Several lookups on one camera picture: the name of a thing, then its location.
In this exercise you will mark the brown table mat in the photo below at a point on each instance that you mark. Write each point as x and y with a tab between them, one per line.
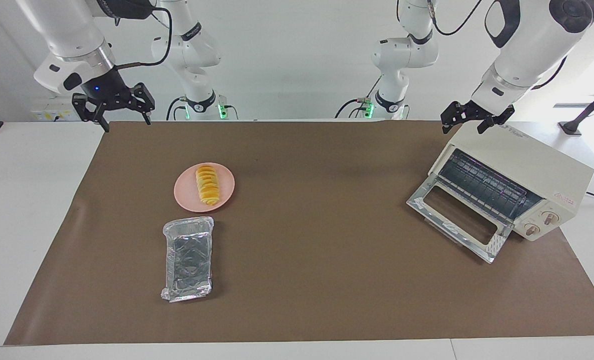
316	260

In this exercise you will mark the black camera stand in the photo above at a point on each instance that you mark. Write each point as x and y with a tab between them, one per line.
571	127

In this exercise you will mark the yellow twisted bread loaf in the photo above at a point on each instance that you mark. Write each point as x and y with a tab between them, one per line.
208	186

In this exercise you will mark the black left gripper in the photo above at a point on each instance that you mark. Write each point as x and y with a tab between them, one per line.
476	111

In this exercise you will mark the pink round plate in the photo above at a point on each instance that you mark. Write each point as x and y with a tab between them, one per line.
184	192

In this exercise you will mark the aluminium foil tray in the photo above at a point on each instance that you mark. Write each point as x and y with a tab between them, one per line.
188	260

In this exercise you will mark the cream toaster oven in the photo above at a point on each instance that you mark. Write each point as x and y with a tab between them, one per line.
531	160

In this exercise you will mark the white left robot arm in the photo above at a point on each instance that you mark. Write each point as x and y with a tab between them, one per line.
531	45

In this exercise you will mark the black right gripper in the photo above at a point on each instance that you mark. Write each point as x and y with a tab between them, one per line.
109	90

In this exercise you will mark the white wall socket box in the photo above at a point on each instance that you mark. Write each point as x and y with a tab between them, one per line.
57	107

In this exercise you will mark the glass oven door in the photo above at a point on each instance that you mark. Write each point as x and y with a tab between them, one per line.
426	192

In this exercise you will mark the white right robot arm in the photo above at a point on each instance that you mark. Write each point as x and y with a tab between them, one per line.
72	30

